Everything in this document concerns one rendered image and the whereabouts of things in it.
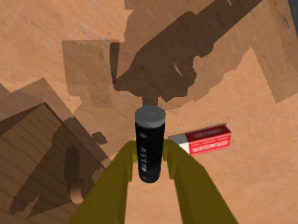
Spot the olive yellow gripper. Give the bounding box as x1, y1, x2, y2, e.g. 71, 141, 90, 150
67, 139, 239, 224

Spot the red and white eraser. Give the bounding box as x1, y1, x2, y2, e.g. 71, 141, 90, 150
168, 125, 232, 156

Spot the brown wooden drawer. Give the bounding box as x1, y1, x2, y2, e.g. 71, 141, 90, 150
0, 104, 105, 224

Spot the black battery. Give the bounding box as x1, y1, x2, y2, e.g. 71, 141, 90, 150
135, 105, 166, 183

